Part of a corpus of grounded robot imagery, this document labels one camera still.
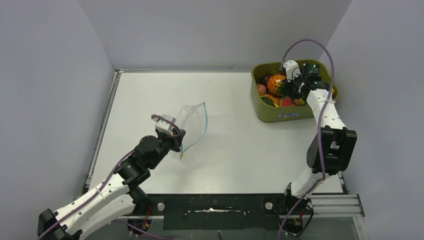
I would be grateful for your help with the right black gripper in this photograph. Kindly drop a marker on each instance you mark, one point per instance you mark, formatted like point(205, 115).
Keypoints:
point(288, 85)

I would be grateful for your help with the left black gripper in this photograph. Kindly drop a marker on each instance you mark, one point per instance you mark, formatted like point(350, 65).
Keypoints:
point(176, 140)

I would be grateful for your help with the clear zip top bag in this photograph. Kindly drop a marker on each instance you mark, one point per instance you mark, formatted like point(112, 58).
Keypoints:
point(193, 119)

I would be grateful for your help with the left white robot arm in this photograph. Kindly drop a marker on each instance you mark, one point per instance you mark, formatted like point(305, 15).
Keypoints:
point(116, 196)

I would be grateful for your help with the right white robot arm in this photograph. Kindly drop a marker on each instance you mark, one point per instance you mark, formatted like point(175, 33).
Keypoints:
point(332, 147)

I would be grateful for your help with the toy pineapple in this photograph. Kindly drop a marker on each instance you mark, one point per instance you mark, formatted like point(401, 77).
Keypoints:
point(275, 85)

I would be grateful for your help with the purple toy onion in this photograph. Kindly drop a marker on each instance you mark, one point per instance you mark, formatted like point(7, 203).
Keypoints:
point(264, 80)

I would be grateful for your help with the toy peach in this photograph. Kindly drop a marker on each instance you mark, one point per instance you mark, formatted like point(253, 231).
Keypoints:
point(262, 90)

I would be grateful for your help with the olive green plastic bin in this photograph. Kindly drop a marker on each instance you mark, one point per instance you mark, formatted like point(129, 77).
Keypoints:
point(270, 108)

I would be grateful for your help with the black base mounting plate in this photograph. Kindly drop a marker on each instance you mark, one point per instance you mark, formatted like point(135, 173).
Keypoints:
point(222, 212)

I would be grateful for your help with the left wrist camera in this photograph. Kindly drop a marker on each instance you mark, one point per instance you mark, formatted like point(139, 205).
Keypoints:
point(163, 124)

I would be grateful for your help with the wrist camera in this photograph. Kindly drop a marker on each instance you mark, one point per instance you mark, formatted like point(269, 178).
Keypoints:
point(163, 124)
point(292, 70)

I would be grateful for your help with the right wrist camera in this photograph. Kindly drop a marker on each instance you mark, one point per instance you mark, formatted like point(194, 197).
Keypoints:
point(292, 70)

